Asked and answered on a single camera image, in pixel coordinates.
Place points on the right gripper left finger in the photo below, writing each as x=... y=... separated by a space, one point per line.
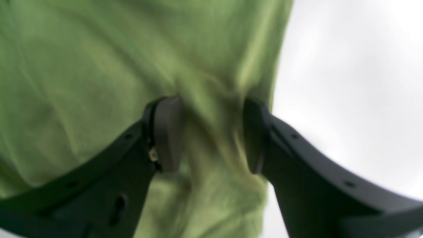
x=104 y=197

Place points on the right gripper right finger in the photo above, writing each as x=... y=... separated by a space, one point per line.
x=317 y=197

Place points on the olive green T-shirt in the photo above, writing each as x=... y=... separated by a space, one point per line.
x=76 y=73

